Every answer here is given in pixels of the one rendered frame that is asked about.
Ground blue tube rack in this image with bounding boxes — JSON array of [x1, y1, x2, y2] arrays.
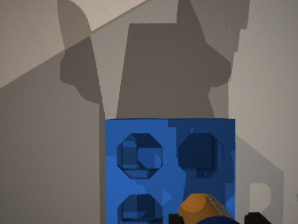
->
[[105, 118, 235, 224]]

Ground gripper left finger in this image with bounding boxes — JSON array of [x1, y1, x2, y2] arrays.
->
[[168, 214, 185, 224]]

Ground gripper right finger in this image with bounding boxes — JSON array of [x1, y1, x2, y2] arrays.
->
[[244, 212, 272, 224]]

